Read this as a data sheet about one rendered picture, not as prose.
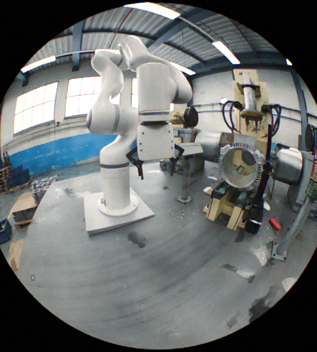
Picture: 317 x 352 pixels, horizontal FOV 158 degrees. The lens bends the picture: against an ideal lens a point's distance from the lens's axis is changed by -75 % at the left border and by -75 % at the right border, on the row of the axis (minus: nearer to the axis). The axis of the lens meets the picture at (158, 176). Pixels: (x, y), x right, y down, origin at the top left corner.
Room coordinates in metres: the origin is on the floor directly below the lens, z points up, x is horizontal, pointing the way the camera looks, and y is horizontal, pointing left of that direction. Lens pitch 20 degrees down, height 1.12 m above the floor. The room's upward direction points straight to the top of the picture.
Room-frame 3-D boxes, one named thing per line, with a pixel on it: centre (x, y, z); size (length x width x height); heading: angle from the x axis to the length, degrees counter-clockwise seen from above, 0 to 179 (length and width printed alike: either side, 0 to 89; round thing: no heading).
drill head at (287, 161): (0.41, -0.85, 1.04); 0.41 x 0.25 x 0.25; 42
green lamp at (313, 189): (0.07, -0.43, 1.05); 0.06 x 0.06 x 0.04
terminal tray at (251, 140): (0.45, -0.40, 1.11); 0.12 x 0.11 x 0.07; 132
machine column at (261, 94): (0.83, -0.81, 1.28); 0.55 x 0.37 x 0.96; 132
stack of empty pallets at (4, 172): (1.31, 6.71, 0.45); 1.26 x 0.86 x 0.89; 122
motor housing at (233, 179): (0.43, -0.37, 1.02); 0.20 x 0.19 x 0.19; 132
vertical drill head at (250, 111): (0.69, -0.66, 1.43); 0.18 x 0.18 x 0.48
